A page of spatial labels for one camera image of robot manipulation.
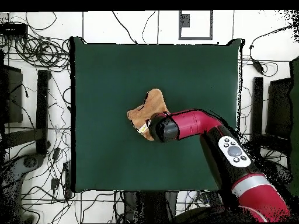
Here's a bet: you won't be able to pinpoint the orange-brown terry towel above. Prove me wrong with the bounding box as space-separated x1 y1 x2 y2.
127 87 170 141

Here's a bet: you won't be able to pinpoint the flat black box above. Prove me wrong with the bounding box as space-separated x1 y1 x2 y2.
0 22 29 36

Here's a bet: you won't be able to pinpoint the dark green table cloth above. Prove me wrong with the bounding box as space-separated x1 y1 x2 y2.
69 36 244 194

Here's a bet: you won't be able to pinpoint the black power strip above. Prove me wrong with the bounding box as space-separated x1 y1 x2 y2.
62 160 74 200

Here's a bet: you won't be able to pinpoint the black stand bar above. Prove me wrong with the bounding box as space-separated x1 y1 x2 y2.
35 69 51 155
249 76 265 160

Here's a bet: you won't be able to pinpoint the black power adapter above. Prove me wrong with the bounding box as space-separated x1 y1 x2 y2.
251 58 265 74

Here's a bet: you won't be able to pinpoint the black office chair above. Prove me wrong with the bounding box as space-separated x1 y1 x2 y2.
0 152 46 223

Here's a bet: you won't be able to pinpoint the black monitor box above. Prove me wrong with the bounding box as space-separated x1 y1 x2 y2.
0 64 23 124
265 77 294 141

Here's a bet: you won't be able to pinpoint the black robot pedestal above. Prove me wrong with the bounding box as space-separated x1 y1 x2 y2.
122 190 179 223

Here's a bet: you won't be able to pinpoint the tangled black cables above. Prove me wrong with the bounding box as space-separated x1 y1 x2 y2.
0 32 71 73
20 146 79 223

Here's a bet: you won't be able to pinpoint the grey square floor frame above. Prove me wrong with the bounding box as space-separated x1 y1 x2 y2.
178 10 214 41

